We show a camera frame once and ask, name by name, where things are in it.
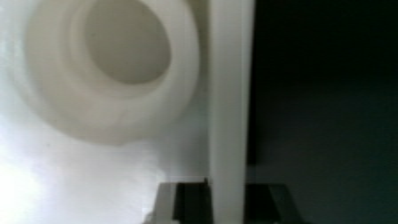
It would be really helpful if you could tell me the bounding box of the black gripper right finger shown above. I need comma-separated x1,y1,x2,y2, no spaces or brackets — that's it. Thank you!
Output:
243,183,305,224

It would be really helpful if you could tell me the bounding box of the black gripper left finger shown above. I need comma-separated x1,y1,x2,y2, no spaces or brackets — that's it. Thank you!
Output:
144,182,213,224

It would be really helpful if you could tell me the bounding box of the white square tabletop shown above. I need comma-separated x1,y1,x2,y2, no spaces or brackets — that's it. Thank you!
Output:
0,0,254,224

